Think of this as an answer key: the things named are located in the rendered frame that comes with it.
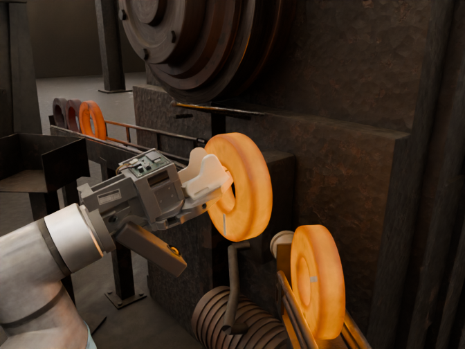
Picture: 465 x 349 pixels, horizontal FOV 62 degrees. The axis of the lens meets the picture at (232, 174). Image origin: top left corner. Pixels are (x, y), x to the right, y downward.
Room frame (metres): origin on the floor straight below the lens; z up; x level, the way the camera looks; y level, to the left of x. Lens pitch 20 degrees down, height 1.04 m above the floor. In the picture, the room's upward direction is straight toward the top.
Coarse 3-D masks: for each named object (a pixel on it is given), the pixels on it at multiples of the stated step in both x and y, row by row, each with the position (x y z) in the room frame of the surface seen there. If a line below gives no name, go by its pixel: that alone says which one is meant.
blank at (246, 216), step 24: (216, 144) 0.54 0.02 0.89; (240, 144) 0.50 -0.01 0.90; (240, 168) 0.48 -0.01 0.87; (264, 168) 0.48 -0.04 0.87; (240, 192) 0.48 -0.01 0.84; (264, 192) 0.46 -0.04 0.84; (216, 216) 0.54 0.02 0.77; (240, 216) 0.48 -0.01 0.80; (264, 216) 0.46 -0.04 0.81; (240, 240) 0.48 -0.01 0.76
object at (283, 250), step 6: (276, 246) 0.55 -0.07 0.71; (282, 246) 0.55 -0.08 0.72; (288, 246) 0.55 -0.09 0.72; (276, 252) 0.55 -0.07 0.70; (282, 252) 0.55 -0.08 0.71; (288, 252) 0.55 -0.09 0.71; (276, 258) 0.55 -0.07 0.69; (282, 258) 0.54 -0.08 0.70; (288, 258) 0.54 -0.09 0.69; (276, 264) 0.54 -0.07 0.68; (282, 264) 0.54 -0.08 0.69; (288, 264) 0.54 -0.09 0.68; (276, 270) 0.54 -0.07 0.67; (282, 270) 0.54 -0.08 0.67; (288, 270) 0.54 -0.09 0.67; (276, 276) 0.54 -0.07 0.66; (288, 276) 0.54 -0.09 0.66; (276, 282) 0.54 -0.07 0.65; (288, 282) 0.54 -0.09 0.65; (276, 288) 0.54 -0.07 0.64; (276, 294) 0.54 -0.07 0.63; (276, 300) 0.54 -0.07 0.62
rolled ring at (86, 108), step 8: (88, 104) 1.47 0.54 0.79; (96, 104) 1.48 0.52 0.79; (80, 112) 1.54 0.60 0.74; (88, 112) 1.54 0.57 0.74; (96, 112) 1.44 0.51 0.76; (80, 120) 1.55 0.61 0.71; (88, 120) 1.55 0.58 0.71; (96, 120) 1.42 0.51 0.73; (88, 128) 1.54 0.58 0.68; (96, 128) 1.42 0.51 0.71; (104, 128) 1.44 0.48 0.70; (96, 136) 1.43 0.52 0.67; (104, 136) 1.44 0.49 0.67
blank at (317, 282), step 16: (304, 240) 0.47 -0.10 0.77; (320, 240) 0.45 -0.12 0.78; (304, 256) 0.47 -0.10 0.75; (320, 256) 0.43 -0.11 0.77; (336, 256) 0.43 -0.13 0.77; (304, 272) 0.50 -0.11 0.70; (320, 272) 0.41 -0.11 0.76; (336, 272) 0.41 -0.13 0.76; (304, 288) 0.49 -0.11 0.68; (320, 288) 0.40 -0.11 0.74; (336, 288) 0.40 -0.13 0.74; (304, 304) 0.46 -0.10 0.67; (320, 304) 0.39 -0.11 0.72; (336, 304) 0.39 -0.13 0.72; (320, 320) 0.39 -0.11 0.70; (336, 320) 0.39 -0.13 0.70; (320, 336) 0.40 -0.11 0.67; (336, 336) 0.40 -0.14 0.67
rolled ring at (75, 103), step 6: (66, 102) 1.67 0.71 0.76; (72, 102) 1.62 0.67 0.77; (78, 102) 1.61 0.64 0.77; (66, 108) 1.68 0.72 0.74; (72, 108) 1.67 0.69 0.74; (78, 108) 1.59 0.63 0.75; (66, 114) 1.69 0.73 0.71; (72, 114) 1.69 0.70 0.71; (78, 114) 1.58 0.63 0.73; (66, 120) 1.70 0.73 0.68; (72, 120) 1.69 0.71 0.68; (78, 120) 1.58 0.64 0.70; (72, 126) 1.68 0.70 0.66; (78, 132) 1.66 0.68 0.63
